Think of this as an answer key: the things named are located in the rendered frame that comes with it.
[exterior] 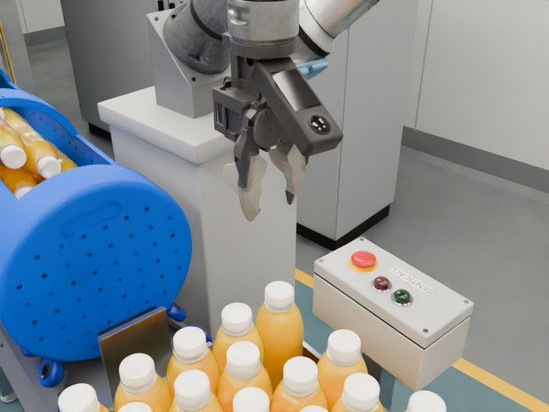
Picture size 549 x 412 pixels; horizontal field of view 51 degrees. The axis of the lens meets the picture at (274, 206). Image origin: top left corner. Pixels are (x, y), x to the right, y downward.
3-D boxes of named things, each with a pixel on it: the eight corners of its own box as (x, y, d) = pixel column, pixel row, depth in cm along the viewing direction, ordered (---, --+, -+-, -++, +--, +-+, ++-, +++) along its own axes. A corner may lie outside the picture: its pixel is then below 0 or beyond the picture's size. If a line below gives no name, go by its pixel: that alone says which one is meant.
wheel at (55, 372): (56, 349, 84) (44, 348, 82) (69, 366, 81) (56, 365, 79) (43, 376, 84) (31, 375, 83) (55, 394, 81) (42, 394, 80)
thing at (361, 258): (362, 253, 83) (363, 246, 83) (381, 264, 81) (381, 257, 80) (345, 261, 81) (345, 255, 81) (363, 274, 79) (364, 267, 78)
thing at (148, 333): (167, 362, 88) (158, 299, 82) (174, 371, 86) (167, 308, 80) (105, 395, 83) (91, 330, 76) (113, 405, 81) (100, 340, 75)
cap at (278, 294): (279, 284, 80) (279, 275, 79) (299, 298, 77) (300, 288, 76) (259, 297, 78) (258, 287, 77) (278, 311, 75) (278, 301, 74)
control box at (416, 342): (356, 287, 92) (361, 234, 87) (461, 358, 79) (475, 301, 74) (310, 313, 87) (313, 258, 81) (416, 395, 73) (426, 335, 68)
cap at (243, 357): (257, 374, 66) (257, 364, 65) (224, 373, 66) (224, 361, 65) (261, 350, 69) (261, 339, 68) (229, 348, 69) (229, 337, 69)
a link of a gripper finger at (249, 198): (229, 205, 72) (241, 135, 69) (257, 225, 68) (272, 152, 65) (208, 208, 70) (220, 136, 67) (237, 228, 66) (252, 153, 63)
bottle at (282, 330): (279, 366, 91) (280, 274, 82) (311, 392, 87) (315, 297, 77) (246, 390, 87) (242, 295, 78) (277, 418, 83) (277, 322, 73)
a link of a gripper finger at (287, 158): (283, 178, 77) (270, 120, 71) (313, 195, 73) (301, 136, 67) (265, 190, 76) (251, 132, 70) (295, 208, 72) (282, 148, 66)
